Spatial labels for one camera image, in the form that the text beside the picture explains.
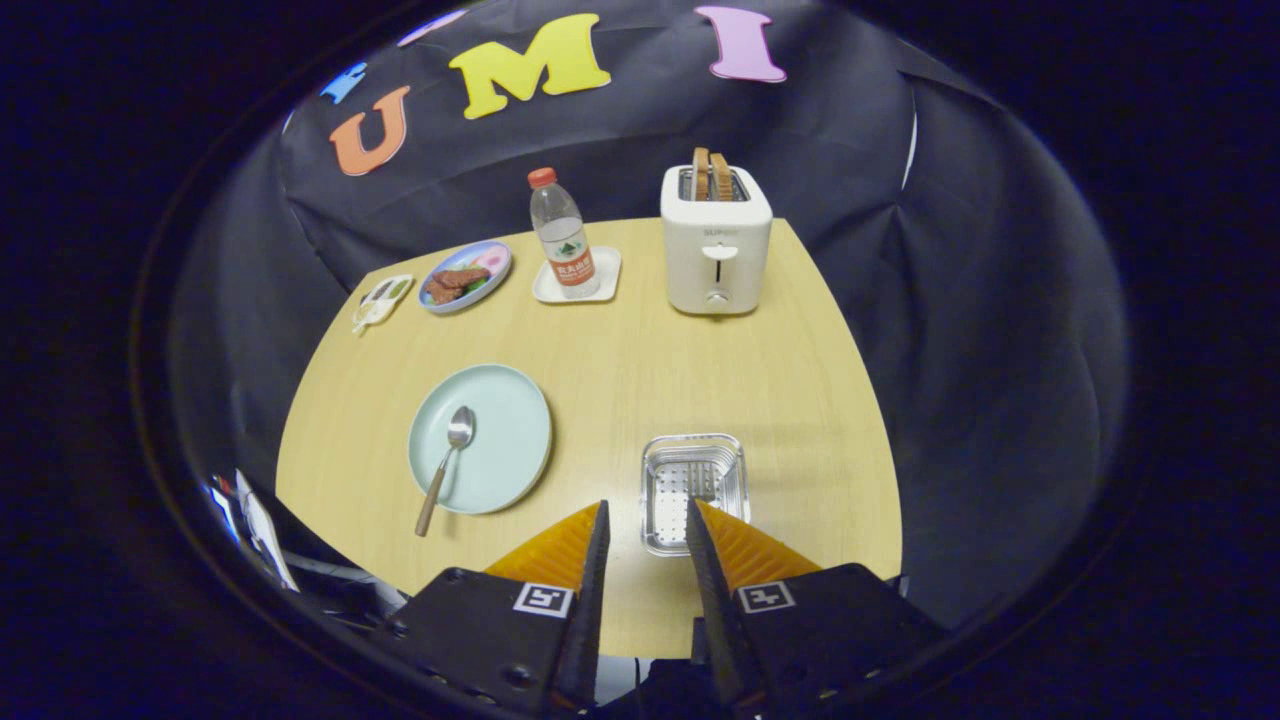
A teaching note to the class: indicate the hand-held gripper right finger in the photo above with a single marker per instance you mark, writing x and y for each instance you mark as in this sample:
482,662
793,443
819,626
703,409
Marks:
712,600

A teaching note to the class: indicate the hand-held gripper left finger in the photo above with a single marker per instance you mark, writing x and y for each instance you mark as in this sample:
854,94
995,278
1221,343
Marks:
597,600

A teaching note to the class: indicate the clear container with strainer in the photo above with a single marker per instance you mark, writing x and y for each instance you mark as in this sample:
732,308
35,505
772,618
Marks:
690,480

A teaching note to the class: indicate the light green plate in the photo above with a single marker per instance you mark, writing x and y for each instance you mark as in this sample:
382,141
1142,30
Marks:
505,440

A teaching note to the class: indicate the white square coaster tray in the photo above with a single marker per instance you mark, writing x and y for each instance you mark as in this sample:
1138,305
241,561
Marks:
608,275

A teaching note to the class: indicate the blue plate with food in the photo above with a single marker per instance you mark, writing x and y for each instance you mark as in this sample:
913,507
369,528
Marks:
498,275

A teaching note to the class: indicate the brown meat pieces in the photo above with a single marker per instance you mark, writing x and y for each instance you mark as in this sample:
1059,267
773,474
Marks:
455,280

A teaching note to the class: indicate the clear water bottle red cap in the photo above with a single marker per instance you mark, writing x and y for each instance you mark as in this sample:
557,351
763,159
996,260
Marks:
565,240

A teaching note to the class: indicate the white divided sauce dish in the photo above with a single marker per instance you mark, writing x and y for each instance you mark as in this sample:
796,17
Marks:
385,300

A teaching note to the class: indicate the white toaster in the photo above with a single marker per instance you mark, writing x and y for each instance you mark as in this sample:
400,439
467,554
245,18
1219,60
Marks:
715,230

